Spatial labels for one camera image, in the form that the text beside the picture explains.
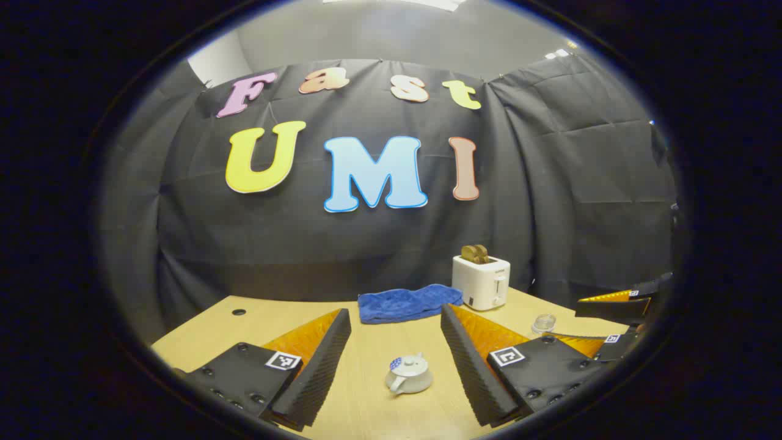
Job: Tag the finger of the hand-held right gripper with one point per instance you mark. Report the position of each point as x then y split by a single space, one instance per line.
620 348
611 310

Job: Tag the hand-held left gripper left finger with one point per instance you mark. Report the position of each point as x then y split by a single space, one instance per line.
324 366

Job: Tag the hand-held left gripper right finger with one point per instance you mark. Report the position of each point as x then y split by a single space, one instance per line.
473 373

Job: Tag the white teacup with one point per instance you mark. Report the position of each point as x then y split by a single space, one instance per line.
416 385

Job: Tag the clear plastic water bottle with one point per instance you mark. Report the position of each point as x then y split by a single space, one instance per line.
544 322

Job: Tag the white toaster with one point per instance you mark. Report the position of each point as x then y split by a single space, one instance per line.
482 284

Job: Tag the blue towel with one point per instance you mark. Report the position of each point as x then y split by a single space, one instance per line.
406 304

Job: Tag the brown toast slice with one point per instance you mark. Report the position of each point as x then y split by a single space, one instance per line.
482 253
468 253

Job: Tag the ceiling light panel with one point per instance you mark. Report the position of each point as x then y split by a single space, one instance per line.
421 3

